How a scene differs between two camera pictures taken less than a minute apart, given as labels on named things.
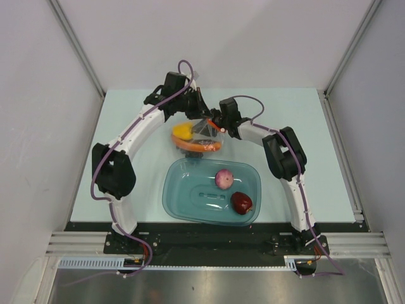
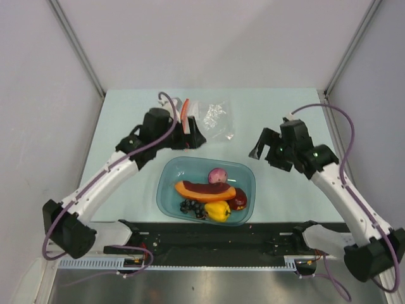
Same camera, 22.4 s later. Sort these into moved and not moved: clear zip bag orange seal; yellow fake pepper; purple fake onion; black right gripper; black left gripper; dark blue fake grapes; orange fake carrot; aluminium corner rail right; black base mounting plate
Moved: black right gripper; purple fake onion; yellow fake pepper; black left gripper; clear zip bag orange seal; dark blue fake grapes; orange fake carrot
Not moved: black base mounting plate; aluminium corner rail right
